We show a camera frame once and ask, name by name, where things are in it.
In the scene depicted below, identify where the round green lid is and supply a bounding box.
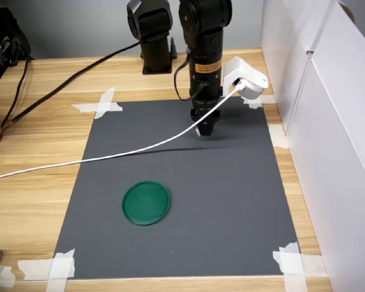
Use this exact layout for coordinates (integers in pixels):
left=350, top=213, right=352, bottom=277
left=120, top=180, right=172, bottom=228

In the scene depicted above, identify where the white tape strip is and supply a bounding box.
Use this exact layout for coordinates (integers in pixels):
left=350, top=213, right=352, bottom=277
left=45, top=248, right=76, bottom=292
left=242, top=94, right=276, bottom=105
left=0, top=263, right=16, bottom=288
left=94, top=87, right=116, bottom=120
left=279, top=242, right=308, bottom=292
left=267, top=123, right=290, bottom=149
left=273, top=251, right=328, bottom=277
left=17, top=258, right=76, bottom=280
left=71, top=102, right=124, bottom=114
left=246, top=97, right=264, bottom=110

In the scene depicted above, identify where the dark grey mat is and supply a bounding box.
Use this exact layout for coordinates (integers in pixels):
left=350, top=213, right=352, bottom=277
left=53, top=96, right=302, bottom=280

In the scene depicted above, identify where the low white partition panel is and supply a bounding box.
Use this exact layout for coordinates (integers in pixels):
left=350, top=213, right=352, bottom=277
left=287, top=51, right=365, bottom=292

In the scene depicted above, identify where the tall white board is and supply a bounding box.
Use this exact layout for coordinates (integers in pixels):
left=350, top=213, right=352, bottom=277
left=307, top=0, right=365, bottom=195

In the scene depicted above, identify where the black equipment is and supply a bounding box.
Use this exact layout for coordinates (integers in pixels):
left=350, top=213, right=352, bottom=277
left=0, top=5, right=33, bottom=82

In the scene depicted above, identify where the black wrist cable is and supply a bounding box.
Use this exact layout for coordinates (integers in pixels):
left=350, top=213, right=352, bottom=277
left=173, top=47, right=208, bottom=102

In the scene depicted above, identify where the white camera box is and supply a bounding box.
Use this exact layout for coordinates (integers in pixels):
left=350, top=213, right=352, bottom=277
left=221, top=56, right=269, bottom=100

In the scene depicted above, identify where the clear partition corner post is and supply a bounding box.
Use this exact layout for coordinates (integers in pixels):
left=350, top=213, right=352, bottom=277
left=283, top=0, right=348, bottom=136

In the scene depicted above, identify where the black braided cable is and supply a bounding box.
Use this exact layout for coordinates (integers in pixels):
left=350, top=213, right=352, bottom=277
left=0, top=41, right=142, bottom=150

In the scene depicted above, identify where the white camera cable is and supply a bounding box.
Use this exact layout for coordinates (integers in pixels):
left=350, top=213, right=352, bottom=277
left=0, top=85, right=247, bottom=183

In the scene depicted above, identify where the thin black cable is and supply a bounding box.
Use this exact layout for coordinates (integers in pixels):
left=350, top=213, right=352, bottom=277
left=0, top=57, right=31, bottom=130

